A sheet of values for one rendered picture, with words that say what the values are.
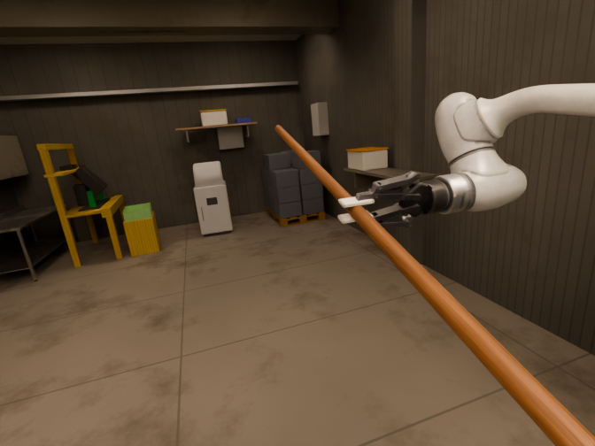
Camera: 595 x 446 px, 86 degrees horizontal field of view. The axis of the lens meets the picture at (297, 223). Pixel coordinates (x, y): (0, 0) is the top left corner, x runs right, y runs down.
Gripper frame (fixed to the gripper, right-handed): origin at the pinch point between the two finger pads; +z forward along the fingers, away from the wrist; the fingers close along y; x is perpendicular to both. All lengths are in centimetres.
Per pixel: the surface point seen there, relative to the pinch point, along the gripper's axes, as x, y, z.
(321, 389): 67, 168, -15
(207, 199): 465, 196, 54
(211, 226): 454, 242, 56
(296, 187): 456, 193, -101
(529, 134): 127, 33, -196
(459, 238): 162, 142, -191
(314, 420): 47, 163, -4
